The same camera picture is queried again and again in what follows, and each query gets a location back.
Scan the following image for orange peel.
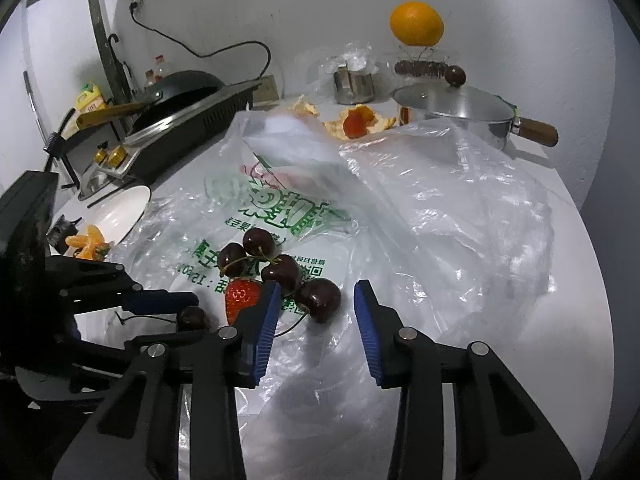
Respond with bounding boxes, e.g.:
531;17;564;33
322;104;399;142
285;94;322;120

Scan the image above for printed clear plastic bag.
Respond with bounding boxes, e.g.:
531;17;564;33
107;107;558;480

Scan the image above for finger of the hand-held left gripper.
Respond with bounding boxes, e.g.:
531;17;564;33
45;257;201;313
65;331;136;380

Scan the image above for dark red cherry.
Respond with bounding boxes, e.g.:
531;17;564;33
178;306;211;332
217;242;248;278
242;227;277;257
261;254;302;295
294;277;342;325

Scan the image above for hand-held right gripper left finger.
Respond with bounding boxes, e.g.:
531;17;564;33
52;280;283;480

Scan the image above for black cooker power cable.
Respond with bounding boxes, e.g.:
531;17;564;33
131;7;272;81

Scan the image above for steel gas stove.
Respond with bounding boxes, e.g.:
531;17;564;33
77;130;166;201

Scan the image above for yellow dish soap bottle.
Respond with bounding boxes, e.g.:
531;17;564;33
75;80;108;116

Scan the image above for dark bead bracelet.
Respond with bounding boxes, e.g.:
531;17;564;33
394;59;451;79

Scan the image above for whole orange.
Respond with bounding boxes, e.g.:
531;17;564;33
390;1;445;47

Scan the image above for black wok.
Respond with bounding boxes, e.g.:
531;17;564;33
77;70;226;131

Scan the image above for small clear plastic bag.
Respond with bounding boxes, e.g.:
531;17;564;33
295;42;383;106

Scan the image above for steel cup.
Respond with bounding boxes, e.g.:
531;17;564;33
333;65;376;105

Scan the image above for dark folded umbrella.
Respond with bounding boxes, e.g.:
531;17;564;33
107;34;133;101

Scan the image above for dark vertical pipe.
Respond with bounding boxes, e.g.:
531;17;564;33
85;0;128;96

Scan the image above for steel saucepan with wooden handle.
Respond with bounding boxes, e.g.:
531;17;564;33
397;102;559;153

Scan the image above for black induction cooker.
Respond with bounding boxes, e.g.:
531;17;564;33
125;79;265;173

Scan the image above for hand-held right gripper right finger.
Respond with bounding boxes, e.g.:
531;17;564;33
352;280;583;480

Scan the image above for black metal rack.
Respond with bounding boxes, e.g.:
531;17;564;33
47;107;128;191

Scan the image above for white plate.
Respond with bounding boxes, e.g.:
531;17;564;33
82;185;152;256

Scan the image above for clear glass jar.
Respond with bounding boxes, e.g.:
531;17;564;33
395;42;448;91

